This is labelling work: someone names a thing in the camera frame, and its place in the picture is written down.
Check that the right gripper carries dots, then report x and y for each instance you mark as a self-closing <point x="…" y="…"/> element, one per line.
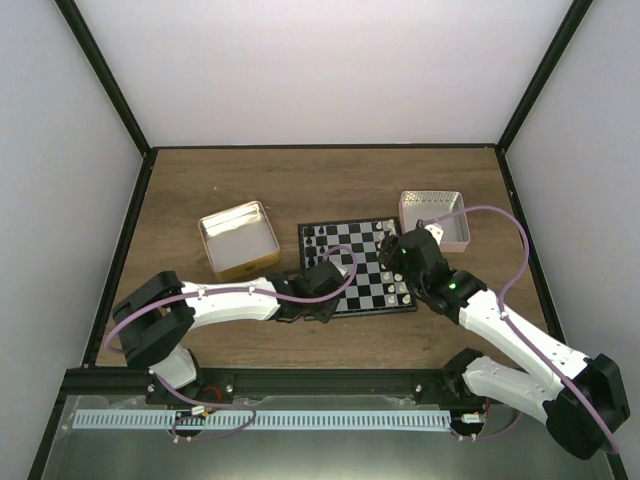
<point x="390" y="254"/>

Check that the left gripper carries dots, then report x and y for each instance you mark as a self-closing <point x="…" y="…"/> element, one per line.
<point x="324" y="315"/>

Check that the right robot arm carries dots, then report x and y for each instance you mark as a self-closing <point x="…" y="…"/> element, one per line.
<point x="580" y="400"/>

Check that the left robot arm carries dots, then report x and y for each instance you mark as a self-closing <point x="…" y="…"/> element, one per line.
<point x="151" y="322"/>

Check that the black white chessboard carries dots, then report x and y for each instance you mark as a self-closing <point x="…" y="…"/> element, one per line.
<point x="354" y="244"/>

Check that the pink metal tin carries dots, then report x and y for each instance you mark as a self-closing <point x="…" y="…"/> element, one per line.
<point x="444" y="208"/>

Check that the yellow metal tin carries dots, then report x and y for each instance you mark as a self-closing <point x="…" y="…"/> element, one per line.
<point x="239" y="241"/>

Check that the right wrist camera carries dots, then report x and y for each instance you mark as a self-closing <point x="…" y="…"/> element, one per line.
<point x="434" y="229"/>

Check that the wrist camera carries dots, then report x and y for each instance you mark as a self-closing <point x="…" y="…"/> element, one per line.
<point x="434" y="229"/>
<point x="343" y="271"/>

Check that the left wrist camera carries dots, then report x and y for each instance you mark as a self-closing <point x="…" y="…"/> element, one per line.
<point x="343" y="271"/>

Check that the light blue cable duct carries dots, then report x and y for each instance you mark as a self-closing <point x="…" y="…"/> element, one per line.
<point x="428" y="421"/>

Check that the black aluminium frame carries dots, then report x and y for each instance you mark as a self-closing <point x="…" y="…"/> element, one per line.
<point x="121" y="380"/>

